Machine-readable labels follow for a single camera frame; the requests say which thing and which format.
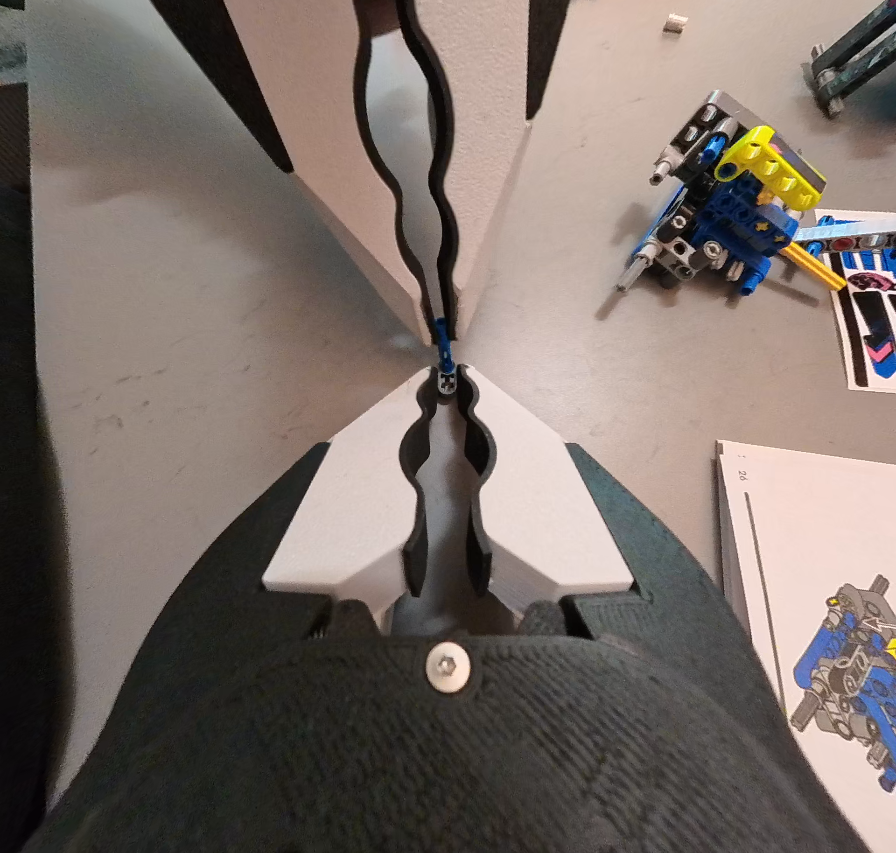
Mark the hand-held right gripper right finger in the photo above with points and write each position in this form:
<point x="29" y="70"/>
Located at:
<point x="546" y="517"/>

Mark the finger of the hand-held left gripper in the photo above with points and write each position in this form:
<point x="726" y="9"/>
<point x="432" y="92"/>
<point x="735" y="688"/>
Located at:
<point x="294" y="62"/>
<point x="483" y="97"/>

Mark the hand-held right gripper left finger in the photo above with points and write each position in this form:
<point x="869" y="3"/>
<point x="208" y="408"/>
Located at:
<point x="336" y="517"/>

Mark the small grey lego connector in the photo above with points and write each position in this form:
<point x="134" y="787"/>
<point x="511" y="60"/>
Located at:
<point x="446" y="380"/>

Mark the small blue lego pin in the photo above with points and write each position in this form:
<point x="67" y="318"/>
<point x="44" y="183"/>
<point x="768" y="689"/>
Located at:
<point x="442" y="349"/>

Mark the small light grey lego piece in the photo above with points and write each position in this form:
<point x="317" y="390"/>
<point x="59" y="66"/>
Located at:
<point x="675" y="22"/>

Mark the lego instruction booklet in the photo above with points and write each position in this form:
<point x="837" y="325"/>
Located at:
<point x="805" y="517"/>

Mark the lego sticker sheet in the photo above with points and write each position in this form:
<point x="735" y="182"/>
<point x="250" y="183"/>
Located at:
<point x="857" y="349"/>

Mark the grey lego beam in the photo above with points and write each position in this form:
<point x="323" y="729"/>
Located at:
<point x="875" y="240"/>

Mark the dark lego frame assembly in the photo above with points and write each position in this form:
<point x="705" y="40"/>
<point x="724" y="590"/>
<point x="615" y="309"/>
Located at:
<point x="850" y="55"/>

